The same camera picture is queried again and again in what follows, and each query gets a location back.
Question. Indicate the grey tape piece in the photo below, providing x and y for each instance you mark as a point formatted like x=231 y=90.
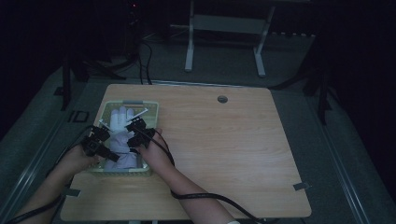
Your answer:
x=71 y=192
x=301 y=186

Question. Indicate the person's right hand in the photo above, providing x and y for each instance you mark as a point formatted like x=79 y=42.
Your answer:
x=155 y=158

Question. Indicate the black tripod stand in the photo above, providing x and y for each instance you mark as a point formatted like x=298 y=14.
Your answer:
x=66 y=84
x=323 y=102

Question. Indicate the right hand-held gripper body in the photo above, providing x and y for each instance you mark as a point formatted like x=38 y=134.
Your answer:
x=141 y=137

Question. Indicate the white metal table frame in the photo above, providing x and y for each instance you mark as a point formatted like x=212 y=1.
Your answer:
x=229 y=24

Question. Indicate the metal floor rail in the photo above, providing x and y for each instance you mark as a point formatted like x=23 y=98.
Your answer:
x=28 y=174
x=342 y=161

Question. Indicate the person's left hand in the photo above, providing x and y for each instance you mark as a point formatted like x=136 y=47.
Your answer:
x=76 y=160

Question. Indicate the dark equipment tower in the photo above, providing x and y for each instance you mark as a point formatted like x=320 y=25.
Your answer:
x=134 y=28

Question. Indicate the black rectangular floor bracket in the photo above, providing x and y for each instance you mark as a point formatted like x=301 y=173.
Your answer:
x=74 y=116

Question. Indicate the pale green plastic basket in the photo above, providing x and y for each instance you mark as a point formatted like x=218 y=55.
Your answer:
x=152 y=115

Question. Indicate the pale lilac padded glove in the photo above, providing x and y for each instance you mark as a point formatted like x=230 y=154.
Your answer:
x=120 y=124

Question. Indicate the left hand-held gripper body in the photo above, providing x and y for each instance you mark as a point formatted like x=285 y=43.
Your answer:
x=93 y=143

